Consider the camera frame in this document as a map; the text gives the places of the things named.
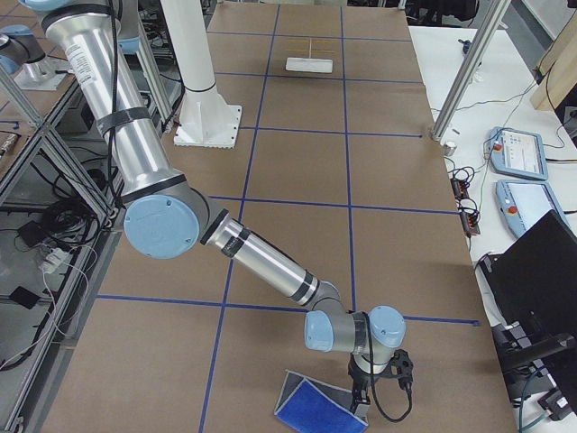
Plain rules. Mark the lower blue teach pendant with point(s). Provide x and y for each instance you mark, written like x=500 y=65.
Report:
x=523 y=203

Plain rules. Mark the blue teach pendant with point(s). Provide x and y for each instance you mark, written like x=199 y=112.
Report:
x=517 y=153
x=523 y=203

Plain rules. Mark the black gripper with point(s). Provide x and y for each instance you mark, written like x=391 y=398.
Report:
x=359 y=373

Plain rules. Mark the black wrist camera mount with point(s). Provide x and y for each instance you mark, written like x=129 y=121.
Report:
x=401 y=366

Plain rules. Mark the upper blue teach pendant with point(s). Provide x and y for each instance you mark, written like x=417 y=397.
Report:
x=517 y=153

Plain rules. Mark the small metal cylinder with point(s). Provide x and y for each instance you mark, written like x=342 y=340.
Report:
x=449 y=148

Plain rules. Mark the aluminium frame post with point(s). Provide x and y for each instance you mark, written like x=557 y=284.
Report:
x=471 y=62

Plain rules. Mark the white towel rack with wooden bars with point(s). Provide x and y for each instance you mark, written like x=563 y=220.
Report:
x=304 y=56

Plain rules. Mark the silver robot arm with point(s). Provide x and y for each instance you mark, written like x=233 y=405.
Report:
x=19 y=46
x=165 y=217

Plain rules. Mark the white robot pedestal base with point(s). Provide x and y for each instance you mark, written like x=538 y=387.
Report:
x=205 y=119

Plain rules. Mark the aluminium frame shelving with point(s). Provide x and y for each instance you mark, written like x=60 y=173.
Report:
x=57 y=236

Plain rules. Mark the blue and grey towel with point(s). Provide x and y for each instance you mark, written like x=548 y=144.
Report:
x=308 y=405

